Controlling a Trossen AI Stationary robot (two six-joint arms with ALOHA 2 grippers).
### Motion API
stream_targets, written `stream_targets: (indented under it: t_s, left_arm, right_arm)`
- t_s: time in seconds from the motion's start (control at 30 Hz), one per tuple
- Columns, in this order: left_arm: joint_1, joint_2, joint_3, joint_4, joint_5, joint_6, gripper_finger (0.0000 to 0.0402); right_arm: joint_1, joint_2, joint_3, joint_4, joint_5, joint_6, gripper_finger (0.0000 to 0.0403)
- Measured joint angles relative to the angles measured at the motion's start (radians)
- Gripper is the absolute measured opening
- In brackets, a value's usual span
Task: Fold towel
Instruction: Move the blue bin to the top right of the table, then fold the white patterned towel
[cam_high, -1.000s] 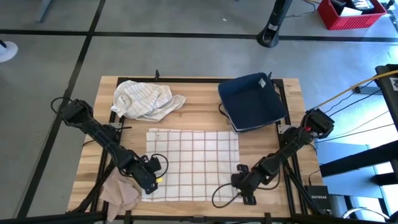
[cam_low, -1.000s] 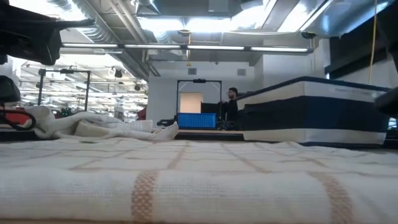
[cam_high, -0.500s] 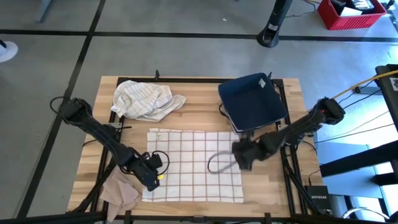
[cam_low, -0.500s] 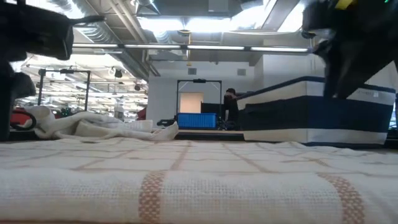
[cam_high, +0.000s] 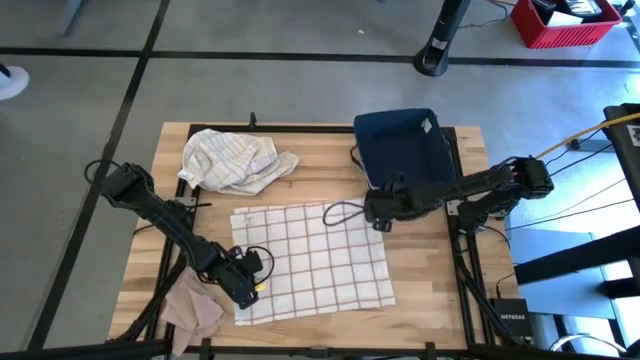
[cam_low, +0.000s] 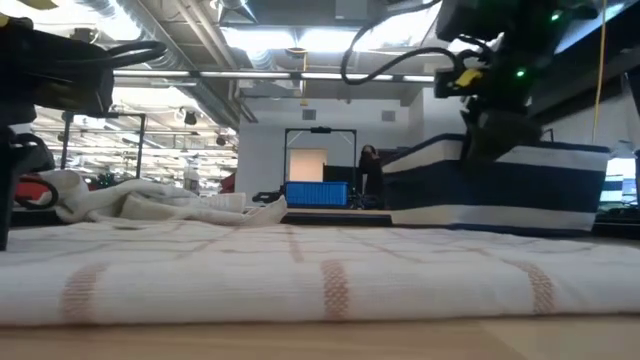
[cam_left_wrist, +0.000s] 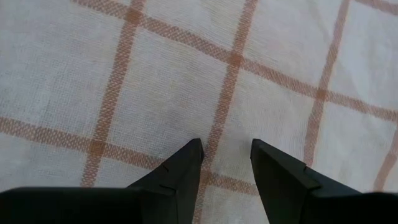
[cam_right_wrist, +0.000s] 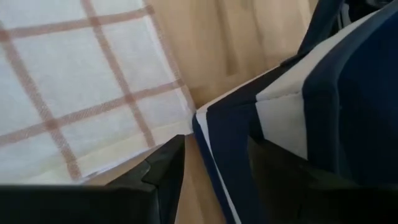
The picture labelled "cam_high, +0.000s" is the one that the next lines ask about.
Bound plain beige towel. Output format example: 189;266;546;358
159;267;229;357

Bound navy blue fabric basket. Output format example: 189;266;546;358
352;107;459;192

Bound white towel wide brown checks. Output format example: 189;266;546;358
229;198;397;327

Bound cream towel thin grey plaid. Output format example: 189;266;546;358
177;128;301;197

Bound black metal beam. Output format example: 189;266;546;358
513;224;640;286

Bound grey power brick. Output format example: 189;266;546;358
569;138;614;153

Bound black desk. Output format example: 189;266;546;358
602;103;640;211

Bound red plastic crate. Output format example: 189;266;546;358
509;0;624;50

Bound white box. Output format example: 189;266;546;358
546;10;584;28

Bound black device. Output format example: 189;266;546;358
531;0;604;16

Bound person's foot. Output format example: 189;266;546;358
0;63;31;102

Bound grey metal leg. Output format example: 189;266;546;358
62;0;87;38

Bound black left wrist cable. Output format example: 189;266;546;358
246;244;276;287

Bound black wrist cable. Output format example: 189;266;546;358
246;244;276;287
322;199;369;228

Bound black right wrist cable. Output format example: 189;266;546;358
322;199;369;228

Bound black aluminium table frame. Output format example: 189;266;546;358
0;112;531;360

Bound black pedestal stand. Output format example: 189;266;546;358
412;0;472;78

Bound black network switch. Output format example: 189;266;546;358
488;297;534;346

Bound yellow cable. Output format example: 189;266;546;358
534;112;640;160

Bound black floor cable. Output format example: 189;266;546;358
544;127;604;167
549;143;616;177

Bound thin grey floor cable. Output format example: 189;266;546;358
539;177;627;224
504;198;636;232

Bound white cable loop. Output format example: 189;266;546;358
548;331;627;354

